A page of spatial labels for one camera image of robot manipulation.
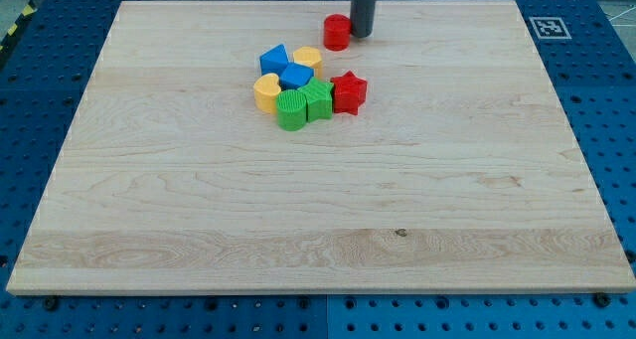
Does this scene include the red cylinder block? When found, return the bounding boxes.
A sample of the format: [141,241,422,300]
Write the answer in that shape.
[323,14,351,51]

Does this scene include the yellow hexagon block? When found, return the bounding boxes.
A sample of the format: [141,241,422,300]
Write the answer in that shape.
[292,46,323,79]

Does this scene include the green star block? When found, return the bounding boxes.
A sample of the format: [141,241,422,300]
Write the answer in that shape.
[298,77,334,122]

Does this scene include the green cylinder block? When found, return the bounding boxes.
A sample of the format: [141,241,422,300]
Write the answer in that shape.
[276,89,307,131]

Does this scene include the red star block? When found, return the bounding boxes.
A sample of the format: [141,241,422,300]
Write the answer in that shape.
[330,71,368,115]

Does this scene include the blue cube block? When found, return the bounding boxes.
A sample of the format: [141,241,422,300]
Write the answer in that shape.
[279,63,314,89]

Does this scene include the yellow heart block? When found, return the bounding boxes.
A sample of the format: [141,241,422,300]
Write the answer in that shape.
[252,73,282,114]

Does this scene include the blue triangle block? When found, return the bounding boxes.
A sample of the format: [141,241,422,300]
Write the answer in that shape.
[259,44,289,76]

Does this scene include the wooden board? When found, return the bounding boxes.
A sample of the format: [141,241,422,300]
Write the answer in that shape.
[7,0,635,296]

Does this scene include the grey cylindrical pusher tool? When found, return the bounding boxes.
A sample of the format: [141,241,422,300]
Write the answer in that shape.
[350,0,377,39]

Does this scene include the white fiducial marker tag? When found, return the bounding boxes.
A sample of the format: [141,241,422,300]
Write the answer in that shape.
[529,16,571,40]

